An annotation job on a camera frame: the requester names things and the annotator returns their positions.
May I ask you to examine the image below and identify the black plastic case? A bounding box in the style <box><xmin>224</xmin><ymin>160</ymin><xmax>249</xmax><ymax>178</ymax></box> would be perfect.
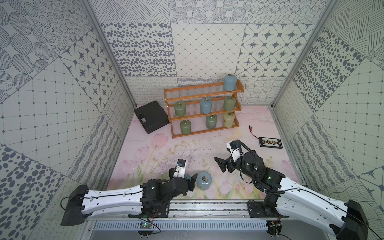
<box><xmin>135</xmin><ymin>101</ymin><xmax>170</xmax><ymax>134</ymax></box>

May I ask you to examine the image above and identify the black terminal board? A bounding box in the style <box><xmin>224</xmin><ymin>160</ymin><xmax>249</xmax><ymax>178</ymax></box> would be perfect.
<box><xmin>259</xmin><ymin>137</ymin><xmax>283</xmax><ymax>149</ymax></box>

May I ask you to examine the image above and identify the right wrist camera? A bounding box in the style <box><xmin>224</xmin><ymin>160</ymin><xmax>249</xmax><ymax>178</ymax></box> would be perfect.
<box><xmin>227</xmin><ymin>140</ymin><xmax>243</xmax><ymax>162</ymax></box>

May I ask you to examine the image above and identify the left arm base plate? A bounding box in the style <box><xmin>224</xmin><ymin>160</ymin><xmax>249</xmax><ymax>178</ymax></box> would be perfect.
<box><xmin>128</xmin><ymin>202</ymin><xmax>170</xmax><ymax>219</ymax></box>

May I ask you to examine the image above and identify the wooden three-tier shelf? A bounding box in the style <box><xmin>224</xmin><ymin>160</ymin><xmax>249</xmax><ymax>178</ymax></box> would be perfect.
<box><xmin>164</xmin><ymin>80</ymin><xmax>245</xmax><ymax>139</ymax></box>

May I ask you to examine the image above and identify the green canister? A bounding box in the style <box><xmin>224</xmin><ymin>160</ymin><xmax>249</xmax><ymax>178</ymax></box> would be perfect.
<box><xmin>223</xmin><ymin>96</ymin><xmax>237</xmax><ymax>112</ymax></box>
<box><xmin>206</xmin><ymin>115</ymin><xmax>218</xmax><ymax>129</ymax></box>
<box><xmin>174</xmin><ymin>101</ymin><xmax>187</xmax><ymax>117</ymax></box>
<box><xmin>180</xmin><ymin>120</ymin><xmax>192</xmax><ymax>135</ymax></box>

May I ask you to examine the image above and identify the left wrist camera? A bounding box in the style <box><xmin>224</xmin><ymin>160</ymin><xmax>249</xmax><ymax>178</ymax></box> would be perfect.
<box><xmin>174</xmin><ymin>159</ymin><xmax>187</xmax><ymax>178</ymax></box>

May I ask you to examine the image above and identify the blue canister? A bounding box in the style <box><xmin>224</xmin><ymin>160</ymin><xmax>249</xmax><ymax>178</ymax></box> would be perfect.
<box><xmin>200</xmin><ymin>98</ymin><xmax>212</xmax><ymax>115</ymax></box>
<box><xmin>224</xmin><ymin>74</ymin><xmax>238</xmax><ymax>92</ymax></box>
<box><xmin>197</xmin><ymin>171</ymin><xmax>212</xmax><ymax>191</ymax></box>
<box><xmin>184</xmin><ymin>174</ymin><xmax>192</xmax><ymax>184</ymax></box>

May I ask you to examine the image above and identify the pale yellow canister bottom right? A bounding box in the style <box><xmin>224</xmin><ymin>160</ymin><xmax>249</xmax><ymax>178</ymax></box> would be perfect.
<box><xmin>223</xmin><ymin>113</ymin><xmax>235</xmax><ymax>128</ymax></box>

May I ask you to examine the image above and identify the green canister middle left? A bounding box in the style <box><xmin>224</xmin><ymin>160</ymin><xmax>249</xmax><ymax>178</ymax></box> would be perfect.
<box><xmin>174</xmin><ymin>101</ymin><xmax>187</xmax><ymax>117</ymax></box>

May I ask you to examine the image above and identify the green canister bottom left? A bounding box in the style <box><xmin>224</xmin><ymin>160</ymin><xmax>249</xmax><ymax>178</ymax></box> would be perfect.
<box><xmin>180</xmin><ymin>120</ymin><xmax>192</xmax><ymax>135</ymax></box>

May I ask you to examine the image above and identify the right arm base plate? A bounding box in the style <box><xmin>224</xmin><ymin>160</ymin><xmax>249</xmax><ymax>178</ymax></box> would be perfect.
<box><xmin>247</xmin><ymin>200</ymin><xmax>288</xmax><ymax>219</ymax></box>

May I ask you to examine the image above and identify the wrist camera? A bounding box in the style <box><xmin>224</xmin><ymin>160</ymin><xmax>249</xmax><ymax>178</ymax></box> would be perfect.
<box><xmin>227</xmin><ymin>140</ymin><xmax>243</xmax><ymax>162</ymax></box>
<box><xmin>174</xmin><ymin>159</ymin><xmax>187</xmax><ymax>178</ymax></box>

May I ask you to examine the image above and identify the green canister bottom centre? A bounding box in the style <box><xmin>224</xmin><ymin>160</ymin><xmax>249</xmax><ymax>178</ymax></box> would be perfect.
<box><xmin>206</xmin><ymin>115</ymin><xmax>218</xmax><ymax>129</ymax></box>

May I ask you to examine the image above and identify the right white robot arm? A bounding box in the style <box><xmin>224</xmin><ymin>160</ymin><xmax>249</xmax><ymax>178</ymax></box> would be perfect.
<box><xmin>215</xmin><ymin>150</ymin><xmax>369</xmax><ymax>240</ymax></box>

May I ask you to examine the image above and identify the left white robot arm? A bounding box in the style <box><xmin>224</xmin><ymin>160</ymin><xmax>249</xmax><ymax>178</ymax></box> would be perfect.
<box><xmin>61</xmin><ymin>166</ymin><xmax>198</xmax><ymax>227</ymax></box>

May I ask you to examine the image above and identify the floral pink table mat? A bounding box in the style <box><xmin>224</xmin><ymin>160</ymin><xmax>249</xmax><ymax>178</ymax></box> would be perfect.
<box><xmin>107</xmin><ymin>106</ymin><xmax>300</xmax><ymax>200</ymax></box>

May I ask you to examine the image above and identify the red black probe cable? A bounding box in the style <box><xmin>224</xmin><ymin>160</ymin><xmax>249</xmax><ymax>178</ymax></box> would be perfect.
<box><xmin>248</xmin><ymin>125</ymin><xmax>261</xmax><ymax>140</ymax></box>

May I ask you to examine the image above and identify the green canister middle right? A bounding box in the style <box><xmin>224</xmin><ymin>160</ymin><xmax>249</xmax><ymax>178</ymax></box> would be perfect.
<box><xmin>223</xmin><ymin>96</ymin><xmax>237</xmax><ymax>112</ymax></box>

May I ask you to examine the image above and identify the aluminium mounting rail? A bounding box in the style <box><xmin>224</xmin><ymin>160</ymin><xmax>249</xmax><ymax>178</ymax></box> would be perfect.
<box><xmin>85</xmin><ymin>199</ymin><xmax>328</xmax><ymax>221</ymax></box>

